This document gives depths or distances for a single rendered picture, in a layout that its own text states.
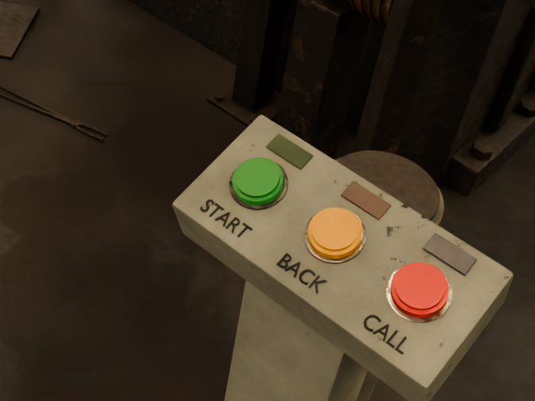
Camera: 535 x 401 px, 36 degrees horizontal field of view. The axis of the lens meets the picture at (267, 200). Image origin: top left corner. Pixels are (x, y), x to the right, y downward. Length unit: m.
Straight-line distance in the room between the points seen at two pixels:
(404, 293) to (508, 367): 0.81
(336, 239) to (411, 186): 0.21
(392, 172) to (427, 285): 0.24
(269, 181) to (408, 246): 0.12
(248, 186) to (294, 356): 0.14
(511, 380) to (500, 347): 0.06
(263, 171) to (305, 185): 0.03
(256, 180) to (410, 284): 0.14
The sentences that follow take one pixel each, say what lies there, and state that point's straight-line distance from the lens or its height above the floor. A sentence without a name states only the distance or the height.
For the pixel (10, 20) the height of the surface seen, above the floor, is 0.01.
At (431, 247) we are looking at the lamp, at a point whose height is 0.61.
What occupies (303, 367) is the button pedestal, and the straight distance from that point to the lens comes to 0.67.
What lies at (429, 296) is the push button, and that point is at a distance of 0.58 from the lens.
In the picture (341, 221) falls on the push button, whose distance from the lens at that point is 0.61.
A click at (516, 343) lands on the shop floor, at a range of 1.42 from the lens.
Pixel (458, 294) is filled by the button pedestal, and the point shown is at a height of 0.61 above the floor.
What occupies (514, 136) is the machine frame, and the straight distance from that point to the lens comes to 1.71.
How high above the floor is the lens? 1.03
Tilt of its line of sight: 43 degrees down
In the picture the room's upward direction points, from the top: 11 degrees clockwise
